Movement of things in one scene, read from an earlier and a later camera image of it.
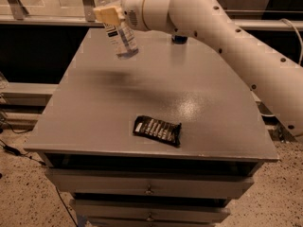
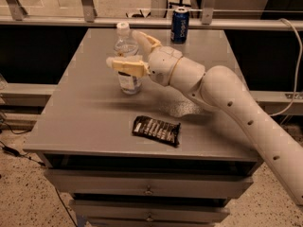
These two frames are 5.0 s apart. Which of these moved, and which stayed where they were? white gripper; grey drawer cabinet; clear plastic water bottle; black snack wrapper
Moved: clear plastic water bottle; white gripper
Stayed: grey drawer cabinet; black snack wrapper
